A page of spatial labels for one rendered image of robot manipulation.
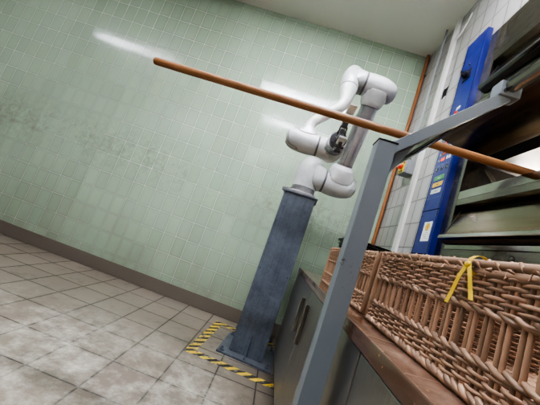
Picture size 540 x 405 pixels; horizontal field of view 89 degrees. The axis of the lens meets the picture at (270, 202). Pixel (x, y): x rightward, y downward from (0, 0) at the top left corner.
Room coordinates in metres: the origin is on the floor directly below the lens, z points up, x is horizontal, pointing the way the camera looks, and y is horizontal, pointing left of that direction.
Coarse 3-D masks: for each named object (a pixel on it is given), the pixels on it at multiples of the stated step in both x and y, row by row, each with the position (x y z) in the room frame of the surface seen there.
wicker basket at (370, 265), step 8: (336, 248) 1.11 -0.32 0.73; (336, 256) 1.08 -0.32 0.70; (368, 256) 0.71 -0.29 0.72; (376, 256) 0.66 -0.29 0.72; (328, 264) 1.17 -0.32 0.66; (368, 264) 0.71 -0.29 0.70; (376, 264) 0.66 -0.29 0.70; (328, 272) 1.12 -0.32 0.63; (360, 272) 0.75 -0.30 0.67; (368, 272) 0.69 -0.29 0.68; (376, 272) 0.66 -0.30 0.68; (328, 280) 1.08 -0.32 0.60; (360, 280) 0.73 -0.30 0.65; (368, 280) 0.68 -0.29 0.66; (360, 288) 0.72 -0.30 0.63; (368, 288) 0.66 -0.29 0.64; (352, 296) 0.75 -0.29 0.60; (360, 296) 0.70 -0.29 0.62; (368, 296) 0.66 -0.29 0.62; (352, 304) 0.73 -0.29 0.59; (360, 304) 0.68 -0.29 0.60; (360, 312) 0.67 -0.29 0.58
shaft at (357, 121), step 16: (160, 64) 1.01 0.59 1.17; (176, 64) 1.00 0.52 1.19; (208, 80) 1.00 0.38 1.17; (224, 80) 0.98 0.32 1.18; (272, 96) 0.97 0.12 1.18; (288, 96) 0.96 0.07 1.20; (320, 112) 0.96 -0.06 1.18; (336, 112) 0.95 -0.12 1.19; (368, 128) 0.95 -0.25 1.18; (384, 128) 0.93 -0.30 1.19; (480, 160) 0.91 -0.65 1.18; (496, 160) 0.90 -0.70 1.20
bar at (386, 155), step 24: (528, 72) 0.48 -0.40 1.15; (504, 96) 0.54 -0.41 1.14; (456, 120) 0.55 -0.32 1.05; (384, 144) 0.55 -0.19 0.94; (408, 144) 0.55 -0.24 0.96; (432, 144) 0.85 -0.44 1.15; (384, 168) 0.55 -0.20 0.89; (360, 192) 0.57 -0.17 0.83; (360, 216) 0.55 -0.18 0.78; (360, 240) 0.55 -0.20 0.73; (336, 264) 0.58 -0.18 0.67; (360, 264) 0.55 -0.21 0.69; (336, 288) 0.55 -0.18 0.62; (336, 312) 0.55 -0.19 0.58; (336, 336) 0.55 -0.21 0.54; (312, 360) 0.55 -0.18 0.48; (312, 384) 0.55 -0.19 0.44
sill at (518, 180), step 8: (520, 176) 0.90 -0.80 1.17; (528, 176) 0.87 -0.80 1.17; (536, 176) 0.84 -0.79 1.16; (488, 184) 1.05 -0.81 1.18; (496, 184) 1.01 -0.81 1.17; (504, 184) 0.97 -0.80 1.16; (512, 184) 0.93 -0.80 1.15; (520, 184) 0.90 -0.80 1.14; (464, 192) 1.18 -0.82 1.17; (472, 192) 1.13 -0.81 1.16; (480, 192) 1.08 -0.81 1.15; (488, 192) 1.04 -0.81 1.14
